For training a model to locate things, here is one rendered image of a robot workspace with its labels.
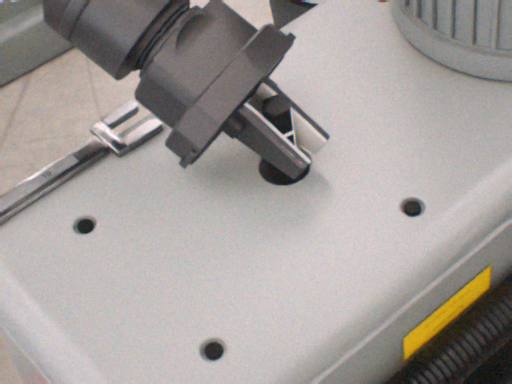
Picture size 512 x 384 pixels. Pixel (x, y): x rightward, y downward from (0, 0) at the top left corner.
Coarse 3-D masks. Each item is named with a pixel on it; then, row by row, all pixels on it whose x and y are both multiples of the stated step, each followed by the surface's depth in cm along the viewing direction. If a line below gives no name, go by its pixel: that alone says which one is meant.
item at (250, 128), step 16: (240, 112) 74; (256, 112) 74; (224, 128) 75; (240, 128) 74; (256, 128) 74; (272, 128) 74; (256, 144) 75; (272, 144) 74; (288, 144) 74; (272, 160) 75; (288, 160) 74; (304, 160) 74
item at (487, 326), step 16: (496, 288) 79; (480, 304) 79; (496, 304) 78; (464, 320) 78; (480, 320) 77; (496, 320) 77; (448, 336) 77; (464, 336) 76; (480, 336) 76; (496, 336) 77; (432, 352) 76; (448, 352) 76; (464, 352) 76; (480, 352) 76; (416, 368) 75; (432, 368) 75; (448, 368) 75; (464, 368) 75
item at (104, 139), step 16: (112, 112) 84; (128, 112) 83; (96, 128) 83; (112, 128) 83; (144, 128) 82; (160, 128) 82; (80, 144) 82; (96, 144) 81; (112, 144) 81; (128, 144) 81; (64, 160) 81; (80, 160) 80; (96, 160) 81; (32, 176) 80; (48, 176) 80; (64, 176) 80; (16, 192) 79; (32, 192) 79; (0, 208) 78; (16, 208) 78; (0, 224) 78
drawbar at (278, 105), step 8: (272, 96) 75; (280, 96) 75; (264, 104) 74; (272, 104) 74; (280, 104) 74; (288, 104) 74; (264, 112) 74; (272, 112) 74; (280, 112) 74; (288, 112) 74; (272, 120) 74; (280, 120) 74; (288, 120) 74; (280, 128) 74; (288, 128) 75; (288, 136) 75; (272, 168) 78; (272, 176) 79; (280, 176) 78; (288, 176) 78; (280, 184) 79; (288, 184) 78
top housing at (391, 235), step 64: (384, 0) 90; (320, 64) 85; (384, 64) 84; (128, 128) 84; (384, 128) 80; (448, 128) 79; (64, 192) 79; (128, 192) 79; (192, 192) 78; (256, 192) 77; (320, 192) 76; (384, 192) 75; (448, 192) 75; (0, 256) 76; (64, 256) 75; (128, 256) 74; (192, 256) 74; (256, 256) 73; (320, 256) 72; (384, 256) 72; (448, 256) 73; (0, 320) 75; (64, 320) 71; (128, 320) 71; (192, 320) 70; (256, 320) 69; (320, 320) 69; (384, 320) 72; (448, 320) 78
